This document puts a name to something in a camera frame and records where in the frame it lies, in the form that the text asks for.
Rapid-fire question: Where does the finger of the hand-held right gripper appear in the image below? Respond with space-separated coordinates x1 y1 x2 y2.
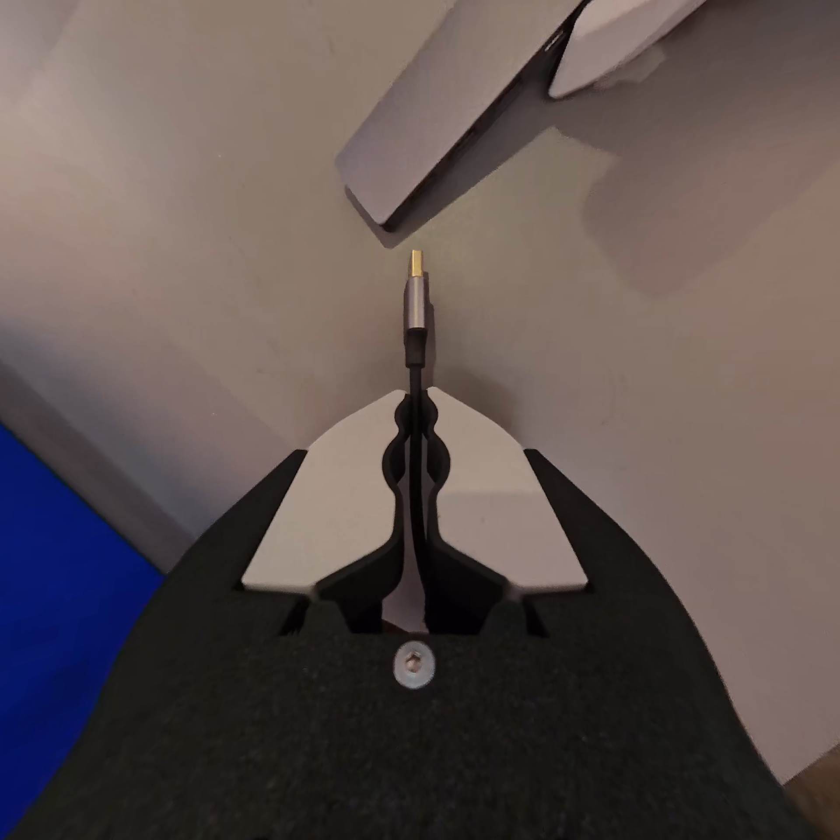
547 0 710 101

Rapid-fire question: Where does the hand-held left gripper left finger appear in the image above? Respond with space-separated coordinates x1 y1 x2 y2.
240 388 413 635

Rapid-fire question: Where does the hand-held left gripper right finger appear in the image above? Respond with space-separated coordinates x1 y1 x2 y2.
423 386 589 635

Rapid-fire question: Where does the grey usb hub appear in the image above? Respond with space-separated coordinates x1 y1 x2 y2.
334 0 593 232

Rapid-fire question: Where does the braided usb cable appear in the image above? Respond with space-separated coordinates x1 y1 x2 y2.
401 248 431 595

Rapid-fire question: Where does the blue plastic bin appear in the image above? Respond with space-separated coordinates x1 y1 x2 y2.
0 420 165 838

